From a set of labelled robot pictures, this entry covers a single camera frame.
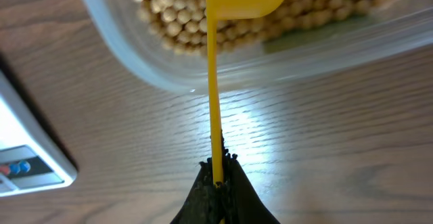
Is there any yellow plastic scoop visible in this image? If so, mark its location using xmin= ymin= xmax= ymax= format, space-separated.
xmin=204 ymin=0 xmax=295 ymax=186

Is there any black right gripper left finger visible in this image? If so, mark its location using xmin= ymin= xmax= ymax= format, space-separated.
xmin=170 ymin=159 xmax=224 ymax=224

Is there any white digital kitchen scale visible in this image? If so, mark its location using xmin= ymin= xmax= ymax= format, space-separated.
xmin=1 ymin=73 xmax=77 ymax=197

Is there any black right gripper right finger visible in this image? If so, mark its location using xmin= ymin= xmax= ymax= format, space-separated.
xmin=221 ymin=137 xmax=279 ymax=224

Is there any clear container of soybeans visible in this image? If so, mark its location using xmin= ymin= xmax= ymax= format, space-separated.
xmin=83 ymin=0 xmax=432 ymax=94

